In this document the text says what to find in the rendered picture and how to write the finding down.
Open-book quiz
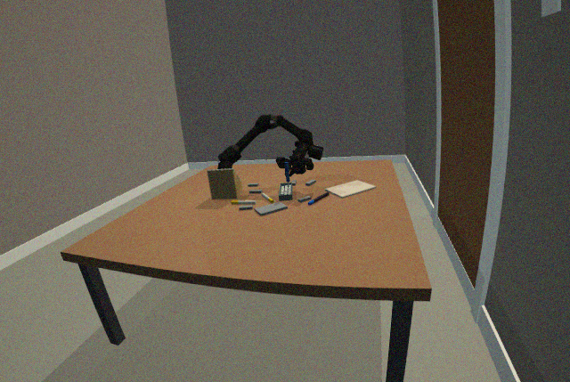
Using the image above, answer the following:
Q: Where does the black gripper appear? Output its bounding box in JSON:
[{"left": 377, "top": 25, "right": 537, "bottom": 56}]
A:
[{"left": 276, "top": 149, "right": 314, "bottom": 177}]

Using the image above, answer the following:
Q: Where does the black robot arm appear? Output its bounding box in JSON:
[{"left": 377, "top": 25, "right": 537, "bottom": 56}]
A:
[{"left": 218, "top": 115, "right": 323, "bottom": 169}]

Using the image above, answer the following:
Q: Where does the black marker with blue cap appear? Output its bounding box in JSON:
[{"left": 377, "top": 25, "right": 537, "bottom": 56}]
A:
[{"left": 308, "top": 192, "right": 330, "bottom": 206}]

